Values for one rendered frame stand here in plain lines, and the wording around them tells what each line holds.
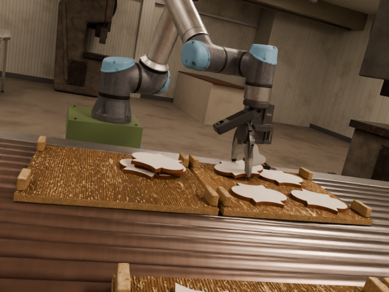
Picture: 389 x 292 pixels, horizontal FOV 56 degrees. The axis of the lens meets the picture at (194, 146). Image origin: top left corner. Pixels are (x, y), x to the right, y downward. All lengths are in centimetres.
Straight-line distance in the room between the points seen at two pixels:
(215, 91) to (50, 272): 720
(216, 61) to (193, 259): 56
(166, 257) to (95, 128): 80
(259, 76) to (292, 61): 960
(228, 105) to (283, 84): 305
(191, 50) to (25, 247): 62
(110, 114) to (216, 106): 643
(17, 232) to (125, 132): 77
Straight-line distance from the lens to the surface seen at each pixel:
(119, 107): 138
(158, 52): 140
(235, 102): 789
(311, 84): 1106
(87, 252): 62
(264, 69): 102
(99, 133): 136
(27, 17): 980
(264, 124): 107
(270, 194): 96
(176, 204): 79
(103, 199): 76
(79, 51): 857
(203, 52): 99
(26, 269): 59
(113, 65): 137
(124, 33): 985
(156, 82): 144
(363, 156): 497
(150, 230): 72
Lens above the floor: 124
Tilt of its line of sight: 13 degrees down
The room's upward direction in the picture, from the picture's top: 11 degrees clockwise
